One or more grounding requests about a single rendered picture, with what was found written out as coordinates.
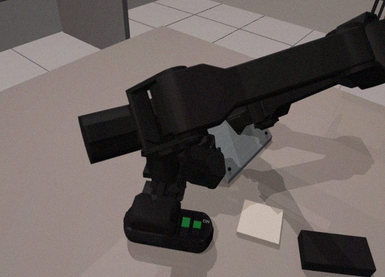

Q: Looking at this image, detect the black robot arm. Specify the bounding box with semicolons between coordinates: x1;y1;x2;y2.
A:
78;11;385;189

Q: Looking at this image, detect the dark grey rocker switch panel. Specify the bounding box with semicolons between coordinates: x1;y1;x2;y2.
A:
123;207;214;253

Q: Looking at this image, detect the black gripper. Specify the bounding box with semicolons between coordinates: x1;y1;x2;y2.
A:
128;148;188;236

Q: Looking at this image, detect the beige flat box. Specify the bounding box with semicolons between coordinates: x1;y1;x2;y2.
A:
236;199;283;246

